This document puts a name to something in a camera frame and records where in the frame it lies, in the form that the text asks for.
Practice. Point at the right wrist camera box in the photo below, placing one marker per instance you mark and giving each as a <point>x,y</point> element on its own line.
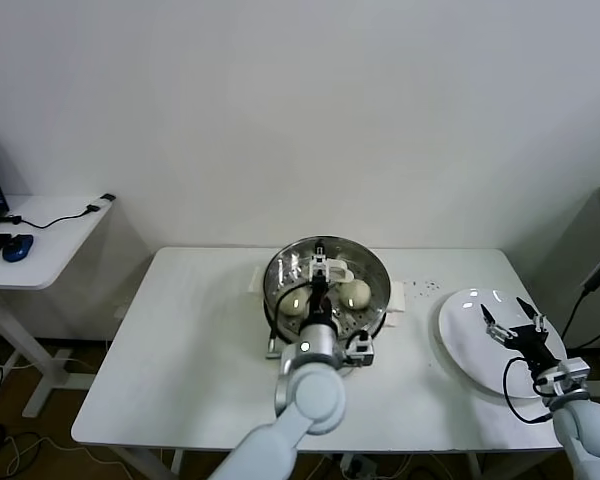
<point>575,370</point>

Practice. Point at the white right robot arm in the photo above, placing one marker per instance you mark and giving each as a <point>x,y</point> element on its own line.
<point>590,430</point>

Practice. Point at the blue computer mouse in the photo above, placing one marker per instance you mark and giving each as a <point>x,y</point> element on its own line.
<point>17,249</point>

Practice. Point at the white steamed baozi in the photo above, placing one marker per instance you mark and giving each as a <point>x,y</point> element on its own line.
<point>292,302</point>
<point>355,295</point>

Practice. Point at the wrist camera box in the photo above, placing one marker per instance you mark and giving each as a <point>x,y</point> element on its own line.
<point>575,370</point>
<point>362,355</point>

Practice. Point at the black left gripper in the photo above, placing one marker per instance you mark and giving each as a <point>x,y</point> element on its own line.
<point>320,302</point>

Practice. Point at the white electric cooker pot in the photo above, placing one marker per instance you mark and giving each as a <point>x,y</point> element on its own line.
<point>397,297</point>

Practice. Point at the white round plate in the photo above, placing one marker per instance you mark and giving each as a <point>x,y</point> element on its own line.
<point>460,340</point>

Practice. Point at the white side table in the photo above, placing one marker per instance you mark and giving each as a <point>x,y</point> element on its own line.
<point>50,250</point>

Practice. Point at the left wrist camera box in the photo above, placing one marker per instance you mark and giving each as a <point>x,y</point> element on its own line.
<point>362,355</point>

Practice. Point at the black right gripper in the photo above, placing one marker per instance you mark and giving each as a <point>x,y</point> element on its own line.
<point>531,342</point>

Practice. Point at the white power strip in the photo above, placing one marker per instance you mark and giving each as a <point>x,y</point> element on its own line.
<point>355,465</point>

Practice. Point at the white table leg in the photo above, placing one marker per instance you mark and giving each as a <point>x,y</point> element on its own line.
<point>474,467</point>
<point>176,467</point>

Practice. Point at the stainless steel steamer basket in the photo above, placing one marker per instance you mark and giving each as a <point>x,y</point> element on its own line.
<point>377,324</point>

